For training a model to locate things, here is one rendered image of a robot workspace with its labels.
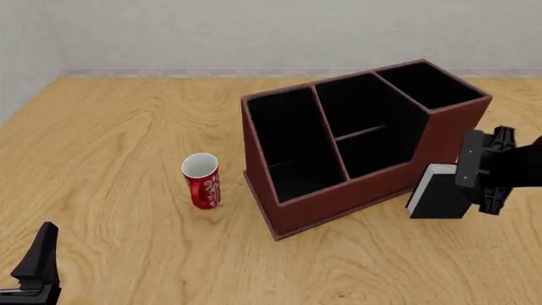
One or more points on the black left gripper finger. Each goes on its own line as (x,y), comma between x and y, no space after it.
(42,254)

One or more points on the flat plate on black stalk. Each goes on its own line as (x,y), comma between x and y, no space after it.
(469,159)

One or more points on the black book with white pages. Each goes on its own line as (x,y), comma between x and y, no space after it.
(436,200)

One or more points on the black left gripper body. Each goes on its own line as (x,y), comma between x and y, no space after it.
(40,294)

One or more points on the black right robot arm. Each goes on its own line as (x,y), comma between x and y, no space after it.
(527,165)

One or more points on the red mug with white pattern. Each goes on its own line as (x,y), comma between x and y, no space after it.
(207,190)

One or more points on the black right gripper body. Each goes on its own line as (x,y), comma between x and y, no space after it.
(495,197)

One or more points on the red-brown desk caddy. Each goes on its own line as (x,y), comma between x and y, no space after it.
(381,187)

